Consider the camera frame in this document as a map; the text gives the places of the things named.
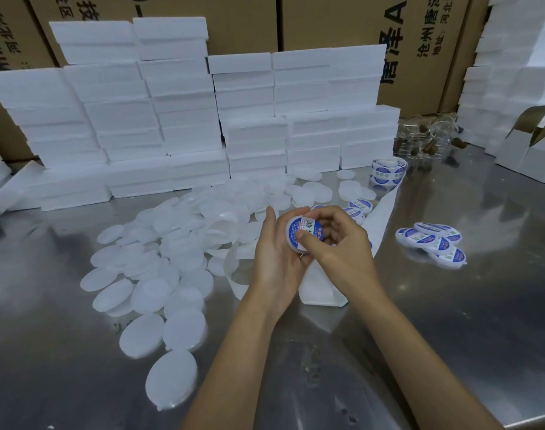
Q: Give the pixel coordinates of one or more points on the person's right hand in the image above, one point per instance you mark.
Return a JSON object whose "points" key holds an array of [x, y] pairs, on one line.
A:
{"points": [[344, 259]]}

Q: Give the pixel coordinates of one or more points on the person's left hand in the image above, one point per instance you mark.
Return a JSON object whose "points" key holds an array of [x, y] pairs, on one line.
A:
{"points": [[272, 259]]}

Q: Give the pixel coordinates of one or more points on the person's right thumb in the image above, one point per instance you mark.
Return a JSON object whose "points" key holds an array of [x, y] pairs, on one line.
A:
{"points": [[307, 240]]}

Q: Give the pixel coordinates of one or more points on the person's left thumb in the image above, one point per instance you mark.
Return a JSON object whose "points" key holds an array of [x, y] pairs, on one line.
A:
{"points": [[271, 221]]}

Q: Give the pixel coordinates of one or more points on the blue labelled round lid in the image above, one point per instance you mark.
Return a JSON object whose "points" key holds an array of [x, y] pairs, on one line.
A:
{"points": [[299, 226]]}

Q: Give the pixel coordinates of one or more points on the person's right forearm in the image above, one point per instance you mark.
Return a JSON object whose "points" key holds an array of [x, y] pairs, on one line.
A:
{"points": [[415, 362]]}

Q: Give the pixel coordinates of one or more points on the person's left forearm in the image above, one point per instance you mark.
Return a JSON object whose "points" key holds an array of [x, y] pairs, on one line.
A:
{"points": [[236, 367]]}

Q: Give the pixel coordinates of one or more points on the round blue sticker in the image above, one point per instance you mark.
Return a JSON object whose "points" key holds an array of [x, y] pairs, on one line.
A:
{"points": [[361, 205], [354, 214]]}

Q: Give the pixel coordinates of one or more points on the white sticker backing strip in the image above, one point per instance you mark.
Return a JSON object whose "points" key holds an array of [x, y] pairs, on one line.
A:
{"points": [[382, 219]]}

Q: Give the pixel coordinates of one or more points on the white lid with blue sticker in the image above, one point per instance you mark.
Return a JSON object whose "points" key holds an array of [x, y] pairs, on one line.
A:
{"points": [[451, 257], [413, 238], [452, 235], [439, 246], [430, 228]]}

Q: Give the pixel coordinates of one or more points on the pile of plain white lids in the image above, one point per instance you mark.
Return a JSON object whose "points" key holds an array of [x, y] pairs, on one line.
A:
{"points": [[174, 264]]}

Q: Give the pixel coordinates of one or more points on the roll of blue stickers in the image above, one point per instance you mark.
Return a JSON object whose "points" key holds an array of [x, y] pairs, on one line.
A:
{"points": [[389, 171]]}

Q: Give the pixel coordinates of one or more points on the stack of white foam boxes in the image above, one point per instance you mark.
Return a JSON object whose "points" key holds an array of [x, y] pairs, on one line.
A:
{"points": [[178, 116]]}

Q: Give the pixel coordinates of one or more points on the clear bag of brown pieces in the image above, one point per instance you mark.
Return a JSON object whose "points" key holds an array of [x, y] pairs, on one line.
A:
{"points": [[427, 136]]}

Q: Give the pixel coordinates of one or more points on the brown printed cardboard carton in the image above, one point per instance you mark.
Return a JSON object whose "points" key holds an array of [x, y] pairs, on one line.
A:
{"points": [[467, 53], [411, 49], [6, 40], [209, 17]]}

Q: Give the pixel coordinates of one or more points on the open white paper carton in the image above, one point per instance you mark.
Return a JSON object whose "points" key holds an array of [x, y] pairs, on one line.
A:
{"points": [[514, 149], [543, 163]]}

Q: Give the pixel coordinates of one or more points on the tall stack of white boxes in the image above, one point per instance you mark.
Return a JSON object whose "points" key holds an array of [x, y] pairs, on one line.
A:
{"points": [[509, 62]]}

